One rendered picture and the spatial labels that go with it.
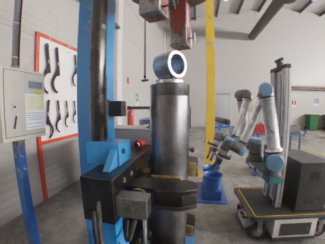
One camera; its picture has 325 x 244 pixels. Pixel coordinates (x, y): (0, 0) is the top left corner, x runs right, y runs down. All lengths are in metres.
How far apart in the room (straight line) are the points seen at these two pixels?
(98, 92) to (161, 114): 0.33
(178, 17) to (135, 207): 1.08
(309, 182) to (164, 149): 1.61
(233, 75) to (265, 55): 2.42
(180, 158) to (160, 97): 0.32
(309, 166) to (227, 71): 10.39
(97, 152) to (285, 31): 13.53
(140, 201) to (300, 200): 1.76
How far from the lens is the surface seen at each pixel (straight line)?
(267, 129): 1.65
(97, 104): 0.93
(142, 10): 0.90
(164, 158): 0.93
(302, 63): 13.76
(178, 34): 1.21
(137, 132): 1.35
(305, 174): 2.10
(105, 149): 0.89
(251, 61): 12.49
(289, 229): 2.21
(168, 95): 0.89
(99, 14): 1.04
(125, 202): 0.76
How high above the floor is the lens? 1.36
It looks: 5 degrees down
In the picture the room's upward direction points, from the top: straight up
